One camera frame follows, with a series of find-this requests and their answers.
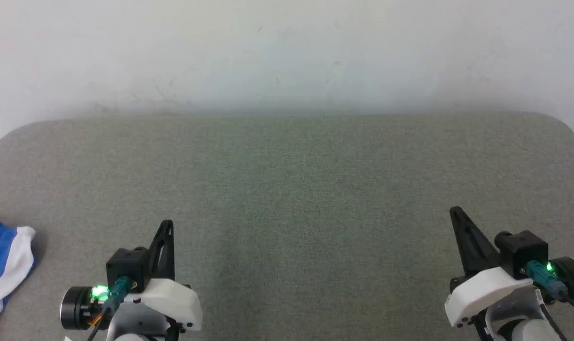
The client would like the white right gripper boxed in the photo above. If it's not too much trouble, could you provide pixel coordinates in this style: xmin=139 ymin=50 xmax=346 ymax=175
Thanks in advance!
xmin=445 ymin=206 xmax=535 ymax=328

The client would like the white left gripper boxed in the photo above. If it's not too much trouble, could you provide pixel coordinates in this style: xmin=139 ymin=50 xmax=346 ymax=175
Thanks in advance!
xmin=125 ymin=219 xmax=204 ymax=332

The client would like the left camera cable green plug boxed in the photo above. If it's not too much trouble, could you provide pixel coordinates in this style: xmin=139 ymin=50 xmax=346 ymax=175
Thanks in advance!
xmin=86 ymin=277 xmax=137 ymax=341

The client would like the camera cable green plug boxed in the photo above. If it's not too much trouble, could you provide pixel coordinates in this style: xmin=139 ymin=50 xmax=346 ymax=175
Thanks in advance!
xmin=525 ymin=260 xmax=574 ymax=319
xmin=86 ymin=277 xmax=137 ymax=341

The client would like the right camera cable green plug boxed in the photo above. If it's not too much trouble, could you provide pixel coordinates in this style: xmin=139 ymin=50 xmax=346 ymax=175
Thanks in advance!
xmin=525 ymin=260 xmax=574 ymax=319

